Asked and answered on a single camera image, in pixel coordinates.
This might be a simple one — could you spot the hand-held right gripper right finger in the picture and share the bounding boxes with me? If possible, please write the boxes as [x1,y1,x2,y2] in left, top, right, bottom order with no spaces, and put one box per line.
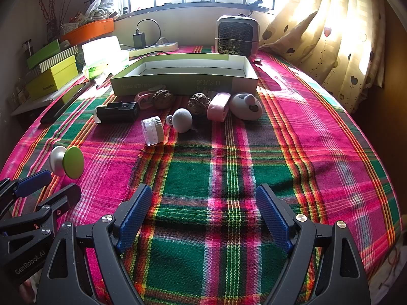
[255,183,371,305]

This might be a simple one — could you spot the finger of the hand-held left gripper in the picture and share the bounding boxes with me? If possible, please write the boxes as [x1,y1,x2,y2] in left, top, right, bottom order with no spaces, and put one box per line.
[0,170,52,201]
[0,183,82,239]

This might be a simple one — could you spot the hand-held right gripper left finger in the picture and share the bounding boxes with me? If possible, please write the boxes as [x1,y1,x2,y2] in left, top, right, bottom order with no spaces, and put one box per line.
[36,183,153,305]

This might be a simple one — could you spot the green white spool holder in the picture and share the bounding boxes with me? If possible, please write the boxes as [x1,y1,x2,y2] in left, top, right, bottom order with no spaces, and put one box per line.
[49,146,85,180]

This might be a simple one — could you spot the clear white jar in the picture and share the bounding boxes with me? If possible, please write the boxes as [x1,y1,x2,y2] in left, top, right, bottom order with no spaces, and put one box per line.
[141,116,165,147]

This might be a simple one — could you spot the black handheld device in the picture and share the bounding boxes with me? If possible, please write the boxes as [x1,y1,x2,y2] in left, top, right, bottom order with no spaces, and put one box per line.
[95,102,139,123]

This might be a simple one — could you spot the white ball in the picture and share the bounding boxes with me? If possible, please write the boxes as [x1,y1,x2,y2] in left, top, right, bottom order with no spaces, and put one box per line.
[173,108,193,133]

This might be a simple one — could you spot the white pig-shaped toy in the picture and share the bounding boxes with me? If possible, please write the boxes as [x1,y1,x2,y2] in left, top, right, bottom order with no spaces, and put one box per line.
[229,92,263,121]

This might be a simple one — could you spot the pink oval case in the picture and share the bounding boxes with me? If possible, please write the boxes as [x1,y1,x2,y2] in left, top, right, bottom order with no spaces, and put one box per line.
[207,92,231,122]

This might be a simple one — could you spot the green cardboard box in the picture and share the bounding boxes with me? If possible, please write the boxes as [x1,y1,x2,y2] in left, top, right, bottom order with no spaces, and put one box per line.
[110,53,259,96]

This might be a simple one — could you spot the pink green plaid blanket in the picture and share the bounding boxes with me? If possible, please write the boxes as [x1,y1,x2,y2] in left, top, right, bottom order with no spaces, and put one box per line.
[0,43,404,305]

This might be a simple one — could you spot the black phone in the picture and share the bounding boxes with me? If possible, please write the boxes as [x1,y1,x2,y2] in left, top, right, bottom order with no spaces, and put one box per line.
[40,83,91,124]

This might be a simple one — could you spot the lime yellow box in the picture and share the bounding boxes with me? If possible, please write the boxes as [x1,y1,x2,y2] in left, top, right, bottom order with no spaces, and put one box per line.
[25,55,78,100]

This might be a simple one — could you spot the dark green flat box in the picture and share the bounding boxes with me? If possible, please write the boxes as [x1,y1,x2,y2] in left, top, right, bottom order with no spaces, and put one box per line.
[26,40,61,69]

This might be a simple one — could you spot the green tissue pack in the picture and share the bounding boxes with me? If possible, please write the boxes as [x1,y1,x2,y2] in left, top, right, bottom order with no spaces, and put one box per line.
[82,36,130,80]

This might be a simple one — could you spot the dried flower branches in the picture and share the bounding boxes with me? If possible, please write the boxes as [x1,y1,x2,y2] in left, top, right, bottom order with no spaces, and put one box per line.
[35,0,69,43]

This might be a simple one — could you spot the orange box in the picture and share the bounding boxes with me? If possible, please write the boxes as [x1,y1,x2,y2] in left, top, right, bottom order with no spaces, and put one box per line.
[60,18,114,45]

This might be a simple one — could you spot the white power strip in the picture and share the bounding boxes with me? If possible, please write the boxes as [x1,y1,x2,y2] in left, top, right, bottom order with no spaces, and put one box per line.
[127,42,179,58]

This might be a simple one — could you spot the white plastic bag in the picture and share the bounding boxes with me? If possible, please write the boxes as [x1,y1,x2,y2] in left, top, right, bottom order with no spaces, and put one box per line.
[84,0,120,20]

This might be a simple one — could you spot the small grey fan heater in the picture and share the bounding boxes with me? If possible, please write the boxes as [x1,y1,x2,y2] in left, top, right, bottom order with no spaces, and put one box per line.
[216,14,261,54]

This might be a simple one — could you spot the cream heart-print curtain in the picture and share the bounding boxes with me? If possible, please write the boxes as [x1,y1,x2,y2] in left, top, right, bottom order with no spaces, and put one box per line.
[259,0,387,113]

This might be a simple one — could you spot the black cable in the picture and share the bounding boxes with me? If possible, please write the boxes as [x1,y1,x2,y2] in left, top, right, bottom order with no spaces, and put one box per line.
[136,19,163,47]

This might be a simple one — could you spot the black window handle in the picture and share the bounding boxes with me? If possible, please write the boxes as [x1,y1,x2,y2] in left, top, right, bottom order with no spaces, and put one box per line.
[248,0,264,18]

